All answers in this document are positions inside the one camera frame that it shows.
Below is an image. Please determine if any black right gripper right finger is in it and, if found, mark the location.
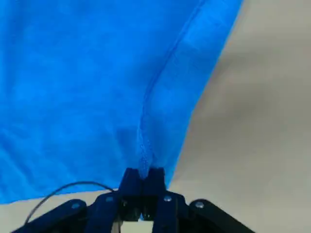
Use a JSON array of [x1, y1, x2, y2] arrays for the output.
[[143, 167, 256, 233]]

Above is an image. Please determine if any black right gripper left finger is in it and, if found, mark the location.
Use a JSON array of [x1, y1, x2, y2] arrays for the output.
[[11, 167, 144, 233]]

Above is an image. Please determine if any blue microfibre towel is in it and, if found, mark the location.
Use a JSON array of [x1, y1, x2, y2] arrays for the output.
[[0, 0, 243, 204]]

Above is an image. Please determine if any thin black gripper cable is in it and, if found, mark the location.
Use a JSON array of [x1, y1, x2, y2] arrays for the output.
[[24, 181, 117, 224]]

